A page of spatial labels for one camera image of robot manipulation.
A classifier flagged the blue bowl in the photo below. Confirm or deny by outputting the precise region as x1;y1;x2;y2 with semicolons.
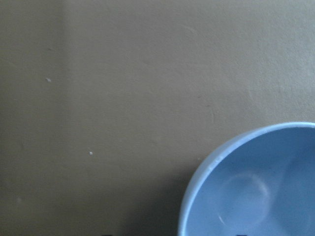
177;122;315;236

